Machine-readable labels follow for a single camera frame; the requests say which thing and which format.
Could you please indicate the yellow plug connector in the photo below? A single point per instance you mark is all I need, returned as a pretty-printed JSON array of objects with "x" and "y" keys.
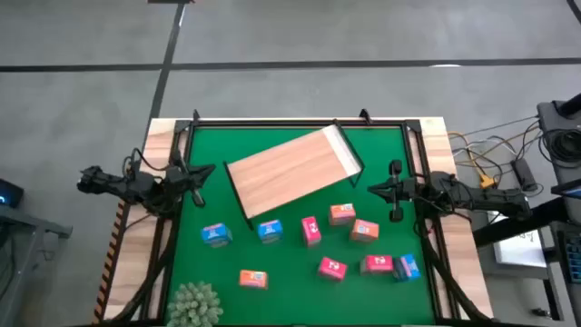
[{"x": 488, "y": 181}]

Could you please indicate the orange Mini Wheats cereal box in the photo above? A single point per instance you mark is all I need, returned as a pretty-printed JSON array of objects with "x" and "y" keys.
[
  {"x": 253, "y": 279},
  {"x": 364, "y": 230},
  {"x": 341, "y": 214}
]

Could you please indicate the black computer desk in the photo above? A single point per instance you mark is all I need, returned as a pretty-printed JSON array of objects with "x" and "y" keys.
[{"x": 554, "y": 290}]

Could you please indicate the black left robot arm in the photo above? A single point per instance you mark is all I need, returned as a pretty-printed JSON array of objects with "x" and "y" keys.
[{"x": 113, "y": 184}]

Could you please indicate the blue Rice Krispies cereal box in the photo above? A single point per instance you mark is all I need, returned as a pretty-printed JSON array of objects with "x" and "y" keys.
[
  {"x": 216, "y": 234},
  {"x": 407, "y": 267},
  {"x": 270, "y": 230}
]

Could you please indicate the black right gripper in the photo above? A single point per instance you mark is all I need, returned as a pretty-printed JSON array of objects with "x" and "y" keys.
[{"x": 410, "y": 190}]

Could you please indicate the red Froot Loops cereal box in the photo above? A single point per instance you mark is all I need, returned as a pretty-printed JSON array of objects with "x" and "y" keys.
[
  {"x": 377, "y": 264},
  {"x": 332, "y": 268},
  {"x": 311, "y": 230}
]

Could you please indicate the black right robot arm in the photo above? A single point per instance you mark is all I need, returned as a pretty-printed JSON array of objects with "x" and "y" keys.
[{"x": 490, "y": 200}]

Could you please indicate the black device with blue light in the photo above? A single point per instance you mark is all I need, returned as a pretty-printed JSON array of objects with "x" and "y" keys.
[{"x": 10, "y": 193}]

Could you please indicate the large computer monitor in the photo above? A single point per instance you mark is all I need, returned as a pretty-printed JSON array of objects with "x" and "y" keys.
[{"x": 567, "y": 188}]

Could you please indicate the grey metal table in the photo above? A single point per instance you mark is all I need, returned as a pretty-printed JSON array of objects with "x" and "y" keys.
[{"x": 27, "y": 222}]

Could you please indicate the black aluminium rig frame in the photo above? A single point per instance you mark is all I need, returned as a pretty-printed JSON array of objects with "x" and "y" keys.
[{"x": 272, "y": 123}]

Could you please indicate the small black floor object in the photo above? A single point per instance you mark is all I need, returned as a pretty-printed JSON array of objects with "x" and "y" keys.
[{"x": 540, "y": 312}]

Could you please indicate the white paper sheet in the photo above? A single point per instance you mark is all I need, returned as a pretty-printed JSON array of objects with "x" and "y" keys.
[{"x": 519, "y": 250}]

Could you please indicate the backlit computer keyboard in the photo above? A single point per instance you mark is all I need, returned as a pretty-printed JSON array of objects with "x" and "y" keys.
[{"x": 574, "y": 256}]

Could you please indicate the black orange striped edge strip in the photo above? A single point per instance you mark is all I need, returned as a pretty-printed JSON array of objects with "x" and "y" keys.
[{"x": 109, "y": 263}]

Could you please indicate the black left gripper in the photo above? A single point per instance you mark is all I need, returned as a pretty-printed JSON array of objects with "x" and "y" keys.
[{"x": 181, "y": 178}]

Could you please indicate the green table mat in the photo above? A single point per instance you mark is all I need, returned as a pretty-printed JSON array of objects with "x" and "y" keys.
[{"x": 295, "y": 300}]

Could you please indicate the green artificial succulent plant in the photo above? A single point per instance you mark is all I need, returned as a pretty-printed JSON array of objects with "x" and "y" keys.
[{"x": 195, "y": 306}]

